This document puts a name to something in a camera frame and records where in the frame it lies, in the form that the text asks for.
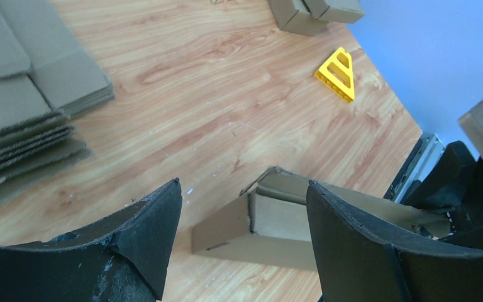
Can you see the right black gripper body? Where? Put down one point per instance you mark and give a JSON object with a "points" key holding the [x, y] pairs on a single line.
{"points": [[455, 188]]}

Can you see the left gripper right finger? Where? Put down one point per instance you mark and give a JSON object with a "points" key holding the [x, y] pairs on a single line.
{"points": [[360, 257]]}

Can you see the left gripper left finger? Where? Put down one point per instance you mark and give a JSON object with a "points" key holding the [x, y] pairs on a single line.
{"points": [[121, 257]]}

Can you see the brown cardboard box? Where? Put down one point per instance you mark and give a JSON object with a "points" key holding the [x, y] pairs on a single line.
{"points": [[268, 224]]}

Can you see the low right cardboard box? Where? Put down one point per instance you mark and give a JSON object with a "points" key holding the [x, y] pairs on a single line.
{"points": [[342, 11]]}

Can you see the front flat cardboard box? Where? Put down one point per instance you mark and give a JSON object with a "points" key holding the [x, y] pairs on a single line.
{"points": [[294, 16]]}

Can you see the stack of flat cardboard sheets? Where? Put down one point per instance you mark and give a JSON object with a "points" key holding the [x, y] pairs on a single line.
{"points": [[46, 78]]}

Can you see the aluminium frame rail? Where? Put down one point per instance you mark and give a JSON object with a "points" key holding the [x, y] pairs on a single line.
{"points": [[419, 163]]}

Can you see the yellow plastic triangle frame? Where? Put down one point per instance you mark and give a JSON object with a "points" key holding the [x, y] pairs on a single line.
{"points": [[336, 73]]}

